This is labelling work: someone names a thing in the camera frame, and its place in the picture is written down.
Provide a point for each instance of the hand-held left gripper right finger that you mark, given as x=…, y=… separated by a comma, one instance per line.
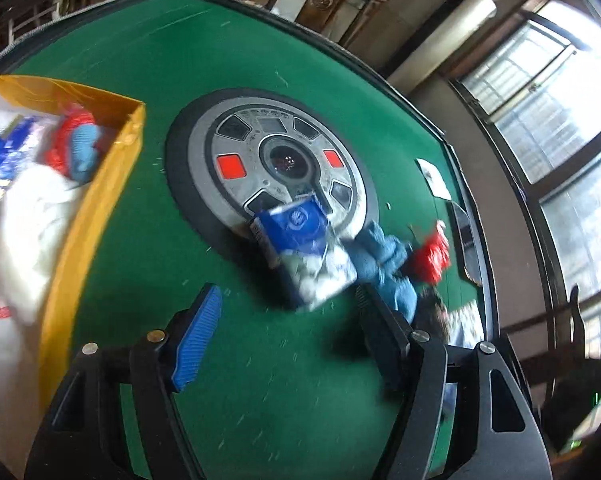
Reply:
x=388, y=345

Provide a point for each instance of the black smartphone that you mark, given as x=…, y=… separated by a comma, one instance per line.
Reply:
x=465, y=245

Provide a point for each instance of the blue terry cloth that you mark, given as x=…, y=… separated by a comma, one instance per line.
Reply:
x=86, y=152
x=388, y=265

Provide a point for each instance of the large red plastic bag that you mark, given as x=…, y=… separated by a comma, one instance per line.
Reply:
x=430, y=255

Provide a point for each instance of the window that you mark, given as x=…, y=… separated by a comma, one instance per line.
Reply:
x=555, y=110

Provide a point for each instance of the white standing air conditioner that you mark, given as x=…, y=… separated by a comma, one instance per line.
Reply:
x=455, y=25

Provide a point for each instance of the white paper packet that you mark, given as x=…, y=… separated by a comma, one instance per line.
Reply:
x=434, y=177

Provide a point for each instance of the yellow cardboard box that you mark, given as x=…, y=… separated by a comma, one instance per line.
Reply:
x=95, y=200

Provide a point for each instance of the lemon print tissue pack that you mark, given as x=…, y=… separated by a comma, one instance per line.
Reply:
x=464, y=319

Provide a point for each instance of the white plastic bag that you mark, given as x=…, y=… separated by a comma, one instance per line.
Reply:
x=30, y=225

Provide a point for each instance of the mahjong table centre console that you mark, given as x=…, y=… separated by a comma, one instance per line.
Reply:
x=275, y=160

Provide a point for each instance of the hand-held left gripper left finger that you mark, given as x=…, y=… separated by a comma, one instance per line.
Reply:
x=200, y=340

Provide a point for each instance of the carved wooden chair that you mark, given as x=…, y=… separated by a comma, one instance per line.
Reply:
x=330, y=2

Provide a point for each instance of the blue cotton ball bag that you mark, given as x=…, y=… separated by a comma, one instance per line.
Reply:
x=303, y=250

